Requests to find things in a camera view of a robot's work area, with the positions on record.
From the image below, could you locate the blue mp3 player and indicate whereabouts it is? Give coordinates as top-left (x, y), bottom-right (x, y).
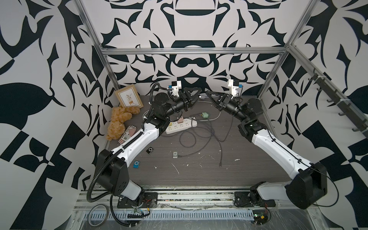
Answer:
top-left (133, 161), bottom-right (140, 168)

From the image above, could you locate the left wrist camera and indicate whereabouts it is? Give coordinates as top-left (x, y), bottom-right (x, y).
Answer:
top-left (168, 81), bottom-right (182, 99)

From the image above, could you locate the framed plant picture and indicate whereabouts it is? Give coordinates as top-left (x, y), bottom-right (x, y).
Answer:
top-left (115, 84), bottom-right (144, 108)

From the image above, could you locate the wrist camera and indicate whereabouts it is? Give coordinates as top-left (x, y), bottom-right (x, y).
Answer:
top-left (168, 81), bottom-right (182, 99)
top-left (227, 79), bottom-right (243, 97)

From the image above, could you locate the black mp3 player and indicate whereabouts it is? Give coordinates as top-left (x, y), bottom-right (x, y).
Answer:
top-left (146, 147), bottom-right (154, 154)

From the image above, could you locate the dark usb cable yellow charger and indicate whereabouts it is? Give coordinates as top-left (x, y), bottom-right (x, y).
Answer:
top-left (165, 127), bottom-right (214, 158)

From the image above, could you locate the dark usb cable green charger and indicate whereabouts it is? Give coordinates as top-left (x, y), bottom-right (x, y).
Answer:
top-left (196, 120), bottom-right (223, 168)

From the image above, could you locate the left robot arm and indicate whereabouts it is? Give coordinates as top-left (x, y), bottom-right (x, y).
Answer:
top-left (86, 83), bottom-right (202, 208)

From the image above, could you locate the black wall hook rack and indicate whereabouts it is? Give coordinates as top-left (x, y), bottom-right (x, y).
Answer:
top-left (309, 68), bottom-right (368, 139)

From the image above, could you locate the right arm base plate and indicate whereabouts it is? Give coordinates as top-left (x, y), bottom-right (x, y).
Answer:
top-left (234, 191), bottom-right (276, 208)

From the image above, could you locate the tape roll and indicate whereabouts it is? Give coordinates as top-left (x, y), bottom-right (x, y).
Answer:
top-left (87, 204), bottom-right (110, 228)

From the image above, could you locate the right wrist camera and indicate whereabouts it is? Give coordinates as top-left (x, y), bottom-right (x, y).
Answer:
top-left (227, 79), bottom-right (243, 97)

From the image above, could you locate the tan teddy bear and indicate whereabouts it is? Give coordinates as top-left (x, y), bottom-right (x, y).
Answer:
top-left (106, 106), bottom-right (140, 141)

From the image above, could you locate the white power strip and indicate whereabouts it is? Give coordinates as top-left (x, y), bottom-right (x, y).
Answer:
top-left (165, 118), bottom-right (197, 134)

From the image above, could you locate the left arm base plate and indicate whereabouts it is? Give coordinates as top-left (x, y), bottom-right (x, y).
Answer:
top-left (117, 192), bottom-right (158, 209)

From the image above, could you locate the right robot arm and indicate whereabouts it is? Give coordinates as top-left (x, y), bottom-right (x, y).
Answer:
top-left (206, 91), bottom-right (330, 209)

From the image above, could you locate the dark usb cable pink charger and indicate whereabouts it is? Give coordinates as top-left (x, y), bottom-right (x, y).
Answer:
top-left (173, 111), bottom-right (233, 148)

